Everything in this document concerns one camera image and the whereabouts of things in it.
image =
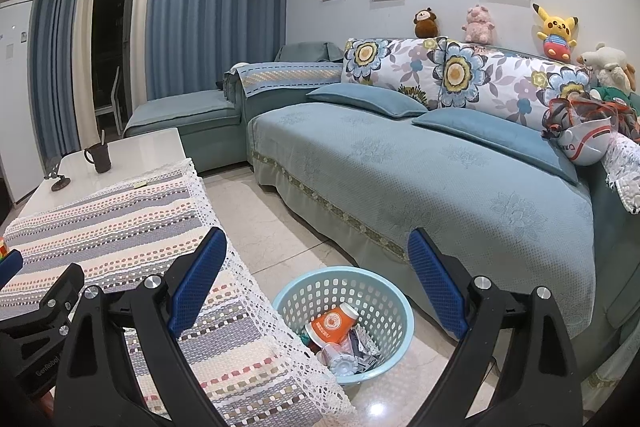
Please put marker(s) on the yellow mouse plush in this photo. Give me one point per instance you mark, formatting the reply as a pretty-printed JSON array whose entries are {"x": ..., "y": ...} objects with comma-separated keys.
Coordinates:
[{"x": 556, "y": 34}]

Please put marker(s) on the white refrigerator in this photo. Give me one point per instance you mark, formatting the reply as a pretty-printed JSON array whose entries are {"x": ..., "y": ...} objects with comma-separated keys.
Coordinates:
[{"x": 17, "y": 107}]

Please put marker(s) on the teal sofa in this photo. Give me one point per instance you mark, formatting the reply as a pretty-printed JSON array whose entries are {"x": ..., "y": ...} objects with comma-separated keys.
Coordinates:
[{"x": 375, "y": 167}]

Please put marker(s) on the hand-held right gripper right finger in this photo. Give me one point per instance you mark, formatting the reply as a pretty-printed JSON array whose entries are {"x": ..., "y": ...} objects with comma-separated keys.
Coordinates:
[{"x": 437, "y": 287}]

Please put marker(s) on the small dark desk stand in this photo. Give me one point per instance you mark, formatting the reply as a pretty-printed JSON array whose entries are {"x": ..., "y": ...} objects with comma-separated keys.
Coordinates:
[{"x": 60, "y": 183}]

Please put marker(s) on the multicoloured box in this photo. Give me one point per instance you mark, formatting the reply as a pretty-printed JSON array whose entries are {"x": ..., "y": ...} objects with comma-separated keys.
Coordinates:
[{"x": 4, "y": 247}]

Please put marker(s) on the white sheep plush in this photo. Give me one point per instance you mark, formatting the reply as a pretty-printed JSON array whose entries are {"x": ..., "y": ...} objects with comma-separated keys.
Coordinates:
[{"x": 605, "y": 62}]

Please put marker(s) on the silver foil wrapper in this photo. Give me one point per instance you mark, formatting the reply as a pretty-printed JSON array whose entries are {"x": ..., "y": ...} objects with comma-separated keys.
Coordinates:
[{"x": 369, "y": 352}]

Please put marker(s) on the light blue plastic basket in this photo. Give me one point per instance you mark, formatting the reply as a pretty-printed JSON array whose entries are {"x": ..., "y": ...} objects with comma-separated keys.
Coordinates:
[{"x": 300, "y": 302}]

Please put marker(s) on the plush in green clothes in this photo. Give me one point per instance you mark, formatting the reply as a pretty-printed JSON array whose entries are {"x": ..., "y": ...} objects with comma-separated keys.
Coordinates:
[{"x": 615, "y": 93}]

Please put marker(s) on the orange paper cup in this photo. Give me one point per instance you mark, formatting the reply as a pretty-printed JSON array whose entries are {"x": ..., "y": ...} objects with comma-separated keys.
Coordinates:
[{"x": 330, "y": 327}]

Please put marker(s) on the dark glass balcony door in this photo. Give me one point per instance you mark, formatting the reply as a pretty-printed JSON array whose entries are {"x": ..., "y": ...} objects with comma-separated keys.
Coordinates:
[{"x": 115, "y": 17}]

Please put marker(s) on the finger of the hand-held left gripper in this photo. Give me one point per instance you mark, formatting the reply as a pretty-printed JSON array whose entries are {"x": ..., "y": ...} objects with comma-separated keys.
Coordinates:
[{"x": 9, "y": 269}]

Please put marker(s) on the dark mug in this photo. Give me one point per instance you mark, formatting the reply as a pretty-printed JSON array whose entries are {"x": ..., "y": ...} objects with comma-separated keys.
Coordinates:
[{"x": 99, "y": 159}]

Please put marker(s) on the pink pig plush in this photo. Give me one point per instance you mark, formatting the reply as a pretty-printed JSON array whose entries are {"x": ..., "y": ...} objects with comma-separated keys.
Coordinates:
[{"x": 477, "y": 24}]

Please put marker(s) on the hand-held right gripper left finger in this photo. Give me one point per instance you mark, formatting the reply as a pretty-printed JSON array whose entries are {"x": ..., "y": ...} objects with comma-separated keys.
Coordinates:
[{"x": 197, "y": 277}]

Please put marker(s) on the brown monkey plush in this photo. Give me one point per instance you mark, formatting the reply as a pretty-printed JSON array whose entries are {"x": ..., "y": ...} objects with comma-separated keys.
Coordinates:
[{"x": 426, "y": 24}]

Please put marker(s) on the blue curtain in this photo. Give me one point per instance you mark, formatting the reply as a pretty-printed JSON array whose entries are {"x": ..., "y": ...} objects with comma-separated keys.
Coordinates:
[
  {"x": 215, "y": 7},
  {"x": 50, "y": 57}
]

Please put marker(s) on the clear plastic cup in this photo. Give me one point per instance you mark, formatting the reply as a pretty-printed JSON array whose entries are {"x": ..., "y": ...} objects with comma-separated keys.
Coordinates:
[{"x": 342, "y": 359}]

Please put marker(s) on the blue pillow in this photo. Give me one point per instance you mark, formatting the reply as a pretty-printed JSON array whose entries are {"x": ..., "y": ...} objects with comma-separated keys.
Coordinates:
[
  {"x": 365, "y": 99},
  {"x": 480, "y": 132}
]

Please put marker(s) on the striped sofa throw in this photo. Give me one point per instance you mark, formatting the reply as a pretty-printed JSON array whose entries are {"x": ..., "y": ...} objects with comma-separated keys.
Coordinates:
[{"x": 290, "y": 77}]

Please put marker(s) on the striped lace tablecloth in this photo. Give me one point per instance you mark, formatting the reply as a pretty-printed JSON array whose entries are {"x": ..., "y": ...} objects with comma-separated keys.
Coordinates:
[{"x": 150, "y": 217}]

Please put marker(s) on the floral cushion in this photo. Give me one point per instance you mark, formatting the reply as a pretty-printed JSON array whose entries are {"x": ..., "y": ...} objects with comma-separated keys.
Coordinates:
[
  {"x": 400, "y": 62},
  {"x": 505, "y": 82}
]

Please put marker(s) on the white lace cloth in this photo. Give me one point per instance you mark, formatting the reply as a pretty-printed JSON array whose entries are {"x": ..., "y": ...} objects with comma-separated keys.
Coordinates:
[{"x": 622, "y": 167}]

